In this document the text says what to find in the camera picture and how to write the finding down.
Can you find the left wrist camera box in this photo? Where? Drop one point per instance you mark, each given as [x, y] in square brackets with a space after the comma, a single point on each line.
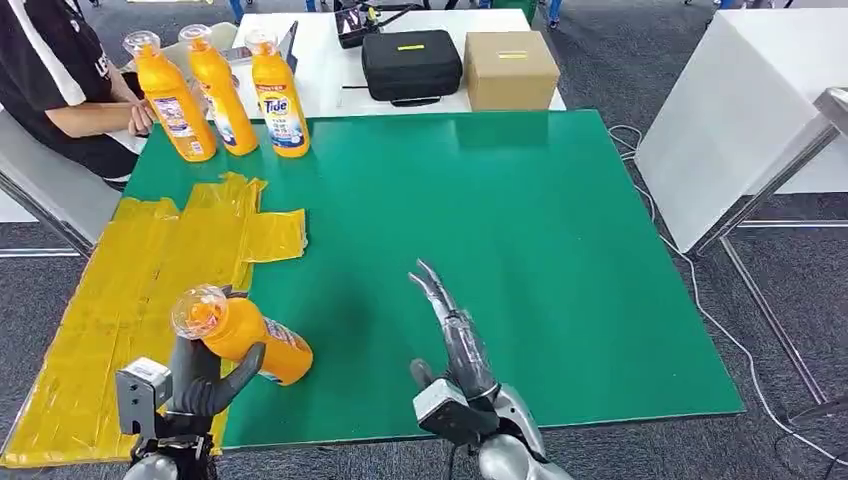
[139, 391]

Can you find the dark standing tablet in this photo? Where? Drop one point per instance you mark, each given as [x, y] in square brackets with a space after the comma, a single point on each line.
[291, 40]

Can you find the person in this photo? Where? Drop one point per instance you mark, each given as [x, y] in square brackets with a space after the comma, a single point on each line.
[40, 60]

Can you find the black carrying case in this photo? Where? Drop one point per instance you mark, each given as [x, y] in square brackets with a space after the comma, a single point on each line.
[411, 66]

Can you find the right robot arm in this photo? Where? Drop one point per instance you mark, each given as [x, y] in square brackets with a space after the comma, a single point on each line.
[510, 457]

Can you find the green table mat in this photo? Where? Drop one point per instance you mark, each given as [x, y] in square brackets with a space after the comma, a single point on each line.
[464, 199]

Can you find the person's right hand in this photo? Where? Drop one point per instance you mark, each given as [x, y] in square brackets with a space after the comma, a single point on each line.
[142, 119]

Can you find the brown cardboard box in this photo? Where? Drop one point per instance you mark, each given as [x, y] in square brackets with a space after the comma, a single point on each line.
[510, 76]

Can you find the grey table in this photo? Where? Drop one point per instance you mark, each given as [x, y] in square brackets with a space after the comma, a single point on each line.
[40, 199]

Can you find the steel table frame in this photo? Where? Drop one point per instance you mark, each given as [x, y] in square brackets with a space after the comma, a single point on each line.
[768, 184]

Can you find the white slanted table top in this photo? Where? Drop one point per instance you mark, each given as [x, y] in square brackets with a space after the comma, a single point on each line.
[729, 119]

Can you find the yellow plastic sheet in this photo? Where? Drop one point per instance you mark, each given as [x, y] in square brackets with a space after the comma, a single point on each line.
[99, 318]

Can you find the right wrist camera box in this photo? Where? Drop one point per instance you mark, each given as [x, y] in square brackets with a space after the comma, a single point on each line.
[444, 411]

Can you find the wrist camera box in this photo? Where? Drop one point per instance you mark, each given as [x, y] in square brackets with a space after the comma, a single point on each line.
[444, 411]
[139, 391]

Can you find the orange detergent bottle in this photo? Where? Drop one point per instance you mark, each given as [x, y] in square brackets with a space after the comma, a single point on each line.
[278, 93]
[222, 93]
[172, 99]
[245, 331]

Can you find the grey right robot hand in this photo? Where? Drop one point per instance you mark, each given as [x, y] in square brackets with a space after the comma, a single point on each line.
[467, 358]

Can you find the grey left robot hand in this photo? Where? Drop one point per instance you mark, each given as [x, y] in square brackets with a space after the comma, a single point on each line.
[195, 387]

